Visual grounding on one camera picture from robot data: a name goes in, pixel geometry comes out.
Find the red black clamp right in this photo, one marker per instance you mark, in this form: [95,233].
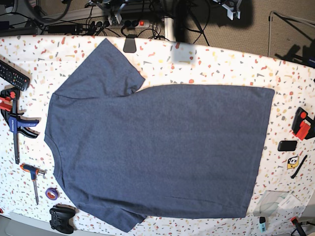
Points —
[303,127]

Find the yellow cartoon sticker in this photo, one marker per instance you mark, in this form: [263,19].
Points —
[293,162]

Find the purple tape roll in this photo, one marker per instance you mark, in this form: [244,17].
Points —
[52,194]

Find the black TV remote control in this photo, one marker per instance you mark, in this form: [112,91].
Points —
[14,77]

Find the orange blue T-handle screwdriver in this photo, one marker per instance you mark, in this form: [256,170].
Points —
[34,172]

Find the black game controller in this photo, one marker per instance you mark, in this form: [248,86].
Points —
[60,217]

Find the black table clip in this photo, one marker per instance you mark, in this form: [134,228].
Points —
[130,45]

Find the white table leg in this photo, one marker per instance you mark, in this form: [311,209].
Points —
[169,29]

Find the black pen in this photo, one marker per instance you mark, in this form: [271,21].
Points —
[299,167]

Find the white power strip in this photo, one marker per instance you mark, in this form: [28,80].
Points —
[130,24]

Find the small black case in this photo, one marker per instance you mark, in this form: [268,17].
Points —
[287,145]

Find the blue grey T-shirt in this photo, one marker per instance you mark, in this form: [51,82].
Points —
[123,153]

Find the orange black tool bottom right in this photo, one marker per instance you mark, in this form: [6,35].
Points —
[298,227]

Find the white paper card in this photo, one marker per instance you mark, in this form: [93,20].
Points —
[289,202]

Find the clear plastic bag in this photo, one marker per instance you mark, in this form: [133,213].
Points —
[269,203]

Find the light blue highlighter marker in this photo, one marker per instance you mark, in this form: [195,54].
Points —
[262,224]

